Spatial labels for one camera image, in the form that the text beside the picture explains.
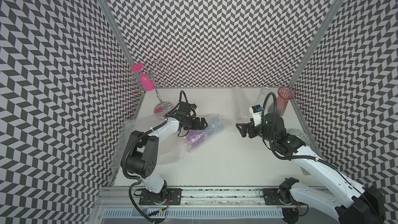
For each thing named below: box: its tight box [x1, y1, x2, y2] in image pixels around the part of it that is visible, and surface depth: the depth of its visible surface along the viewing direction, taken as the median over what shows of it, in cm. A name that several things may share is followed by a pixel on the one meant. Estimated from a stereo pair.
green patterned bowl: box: [287, 128, 311, 146], surface depth 91 cm
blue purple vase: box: [183, 115, 224, 153], surface depth 86 cm
